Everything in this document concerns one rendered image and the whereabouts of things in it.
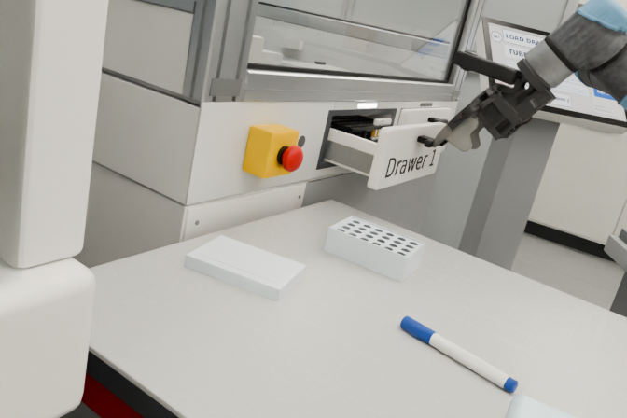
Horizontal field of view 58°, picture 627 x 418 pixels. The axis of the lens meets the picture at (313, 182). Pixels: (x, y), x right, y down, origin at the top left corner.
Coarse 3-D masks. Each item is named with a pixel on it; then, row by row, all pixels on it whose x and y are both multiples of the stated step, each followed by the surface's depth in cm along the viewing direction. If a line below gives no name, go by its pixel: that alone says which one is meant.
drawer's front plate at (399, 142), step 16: (384, 128) 95; (400, 128) 98; (416, 128) 104; (432, 128) 111; (384, 144) 95; (400, 144) 100; (416, 144) 107; (384, 160) 97; (416, 160) 110; (384, 176) 99; (400, 176) 105; (416, 176) 113
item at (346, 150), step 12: (336, 132) 102; (336, 144) 102; (348, 144) 101; (360, 144) 100; (372, 144) 99; (324, 156) 104; (336, 156) 103; (348, 156) 101; (360, 156) 100; (372, 156) 99; (348, 168) 102; (360, 168) 100
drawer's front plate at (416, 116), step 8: (408, 112) 126; (416, 112) 130; (424, 112) 134; (432, 112) 138; (440, 112) 143; (448, 112) 148; (400, 120) 127; (408, 120) 127; (416, 120) 132; (424, 120) 136; (448, 120) 150
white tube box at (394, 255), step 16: (336, 224) 83; (352, 224) 86; (368, 224) 87; (336, 240) 81; (352, 240) 80; (368, 240) 81; (384, 240) 82; (400, 240) 83; (416, 240) 84; (352, 256) 80; (368, 256) 79; (384, 256) 78; (400, 256) 77; (416, 256) 80; (384, 272) 78; (400, 272) 77
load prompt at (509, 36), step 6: (504, 30) 178; (504, 36) 177; (510, 36) 178; (516, 36) 179; (522, 36) 179; (528, 36) 180; (534, 36) 181; (510, 42) 177; (516, 42) 178; (522, 42) 179; (528, 42) 179; (534, 42) 180
